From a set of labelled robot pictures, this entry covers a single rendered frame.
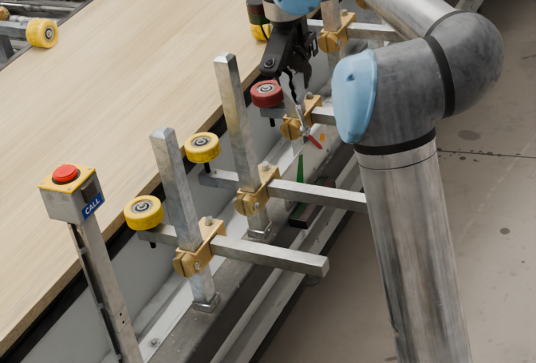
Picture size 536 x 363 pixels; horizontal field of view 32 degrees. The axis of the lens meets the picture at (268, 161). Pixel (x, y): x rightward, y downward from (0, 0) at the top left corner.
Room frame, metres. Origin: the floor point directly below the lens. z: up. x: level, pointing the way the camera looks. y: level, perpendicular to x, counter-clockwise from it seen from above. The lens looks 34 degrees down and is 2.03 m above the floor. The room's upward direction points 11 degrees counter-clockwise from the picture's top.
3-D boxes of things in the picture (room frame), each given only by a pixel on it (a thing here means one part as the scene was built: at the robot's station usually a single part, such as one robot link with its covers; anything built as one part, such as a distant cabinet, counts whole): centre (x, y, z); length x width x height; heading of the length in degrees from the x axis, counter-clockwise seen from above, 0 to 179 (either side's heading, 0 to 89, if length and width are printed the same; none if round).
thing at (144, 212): (1.61, 0.28, 0.85); 0.08 x 0.08 x 0.11
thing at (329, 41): (2.15, -0.24, 0.95); 0.13 x 0.06 x 0.05; 147
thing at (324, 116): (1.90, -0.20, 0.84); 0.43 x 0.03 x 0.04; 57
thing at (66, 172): (1.28, 0.32, 1.22); 0.04 x 0.04 x 0.02
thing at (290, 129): (1.94, -0.10, 0.85); 0.13 x 0.06 x 0.05; 147
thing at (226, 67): (1.71, 0.05, 0.93); 0.03 x 0.03 x 0.48; 57
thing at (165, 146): (1.50, 0.18, 0.91); 0.03 x 0.03 x 0.48; 57
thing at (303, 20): (1.80, -0.10, 1.13); 0.09 x 0.08 x 0.12; 147
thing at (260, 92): (2.01, -0.03, 0.85); 0.08 x 0.08 x 0.11
